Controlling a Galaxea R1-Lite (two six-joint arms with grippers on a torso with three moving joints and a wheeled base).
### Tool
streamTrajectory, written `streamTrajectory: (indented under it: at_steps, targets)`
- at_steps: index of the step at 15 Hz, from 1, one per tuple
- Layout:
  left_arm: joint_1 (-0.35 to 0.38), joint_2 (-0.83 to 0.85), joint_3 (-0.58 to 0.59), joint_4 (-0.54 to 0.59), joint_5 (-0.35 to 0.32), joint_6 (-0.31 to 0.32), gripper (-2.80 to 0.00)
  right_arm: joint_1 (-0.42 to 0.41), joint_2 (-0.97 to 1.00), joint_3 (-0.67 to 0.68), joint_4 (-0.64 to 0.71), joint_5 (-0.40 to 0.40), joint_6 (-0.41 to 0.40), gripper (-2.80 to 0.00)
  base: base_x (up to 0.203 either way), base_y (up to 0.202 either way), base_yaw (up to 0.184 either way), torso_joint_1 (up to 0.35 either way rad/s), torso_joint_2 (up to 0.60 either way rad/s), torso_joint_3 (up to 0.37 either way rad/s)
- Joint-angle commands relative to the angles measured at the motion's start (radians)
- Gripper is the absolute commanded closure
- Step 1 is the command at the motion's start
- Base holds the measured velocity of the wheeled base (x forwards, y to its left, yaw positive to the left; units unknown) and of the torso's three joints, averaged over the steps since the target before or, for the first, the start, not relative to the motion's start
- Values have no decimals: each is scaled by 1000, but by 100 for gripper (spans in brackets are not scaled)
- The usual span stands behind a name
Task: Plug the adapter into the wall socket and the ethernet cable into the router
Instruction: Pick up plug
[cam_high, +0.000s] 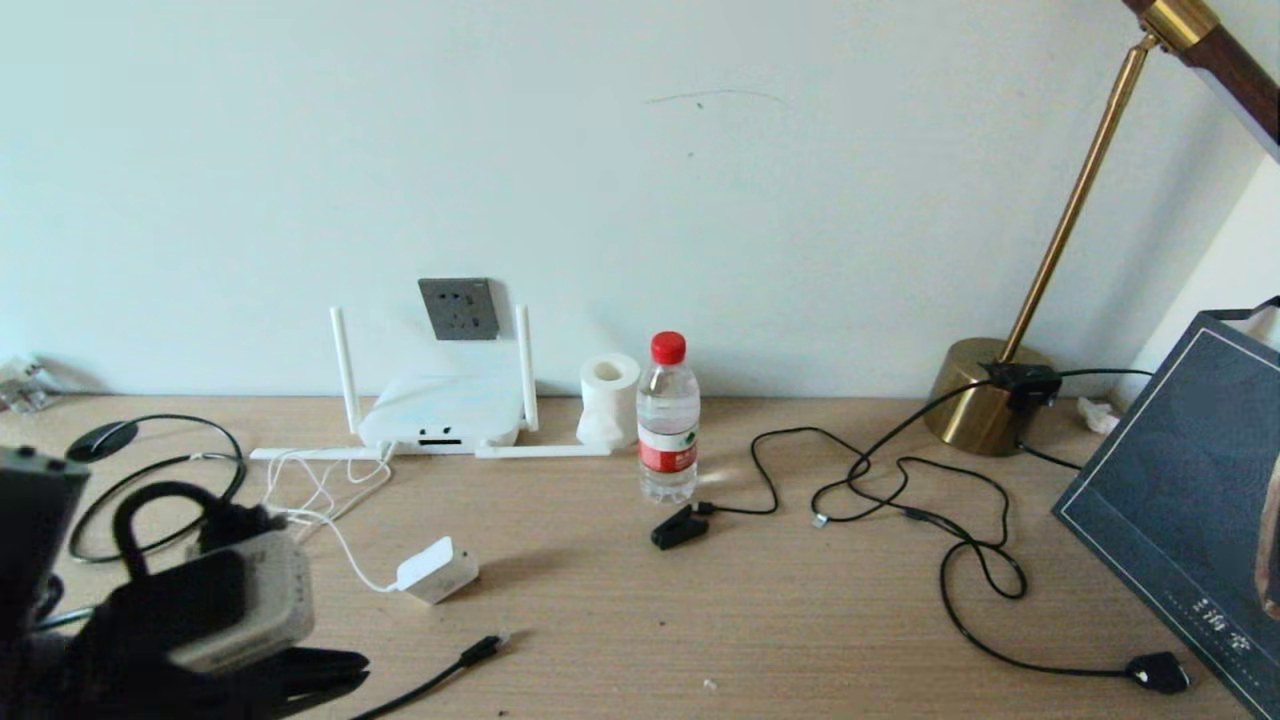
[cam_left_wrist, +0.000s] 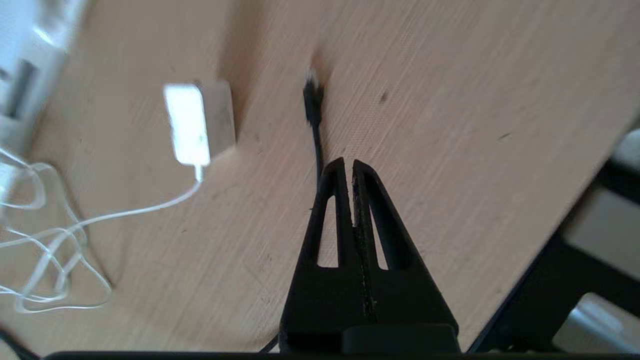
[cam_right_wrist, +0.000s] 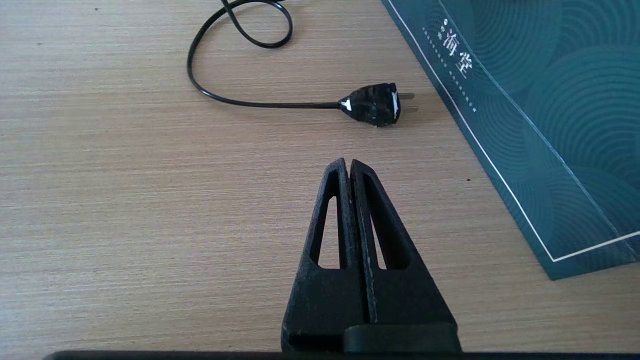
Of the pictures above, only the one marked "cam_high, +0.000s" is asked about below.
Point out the crumpled clear plastic wrapper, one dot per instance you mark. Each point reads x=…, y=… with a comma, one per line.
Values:
x=20, y=385

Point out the white router with antennas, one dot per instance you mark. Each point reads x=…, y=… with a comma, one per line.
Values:
x=440, y=415

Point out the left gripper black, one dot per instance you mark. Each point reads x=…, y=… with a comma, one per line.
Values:
x=150, y=620

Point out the brass desk lamp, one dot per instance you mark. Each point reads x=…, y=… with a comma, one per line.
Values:
x=980, y=400

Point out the red-capped water bottle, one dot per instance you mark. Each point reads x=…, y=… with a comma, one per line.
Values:
x=668, y=440

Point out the white power adapter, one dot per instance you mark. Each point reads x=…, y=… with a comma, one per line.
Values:
x=437, y=572

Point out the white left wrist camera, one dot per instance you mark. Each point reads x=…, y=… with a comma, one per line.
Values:
x=280, y=590

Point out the white toilet paper roll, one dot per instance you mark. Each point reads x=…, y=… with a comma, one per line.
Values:
x=608, y=405

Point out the black inline switch box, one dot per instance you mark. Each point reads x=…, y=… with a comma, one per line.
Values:
x=1025, y=385

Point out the crumpled white tissue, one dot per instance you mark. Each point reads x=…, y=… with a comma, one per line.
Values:
x=1098, y=415

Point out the grey wall socket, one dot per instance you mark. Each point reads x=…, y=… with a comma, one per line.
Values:
x=458, y=310

